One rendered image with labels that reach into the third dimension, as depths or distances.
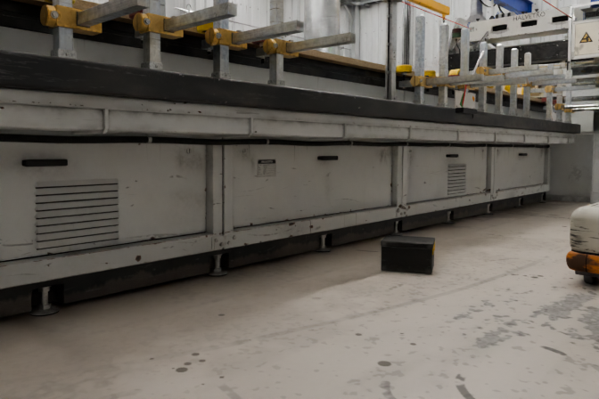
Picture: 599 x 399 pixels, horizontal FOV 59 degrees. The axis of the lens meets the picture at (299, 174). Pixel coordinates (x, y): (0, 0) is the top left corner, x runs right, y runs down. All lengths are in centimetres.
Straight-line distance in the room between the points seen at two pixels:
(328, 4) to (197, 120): 553
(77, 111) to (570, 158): 463
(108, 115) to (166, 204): 49
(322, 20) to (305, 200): 487
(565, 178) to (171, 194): 420
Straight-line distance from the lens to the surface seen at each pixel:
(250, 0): 1190
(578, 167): 541
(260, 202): 216
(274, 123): 188
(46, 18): 144
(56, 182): 169
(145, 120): 156
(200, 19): 146
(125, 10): 127
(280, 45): 188
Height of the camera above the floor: 49
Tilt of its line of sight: 3 degrees down
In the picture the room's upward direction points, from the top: straight up
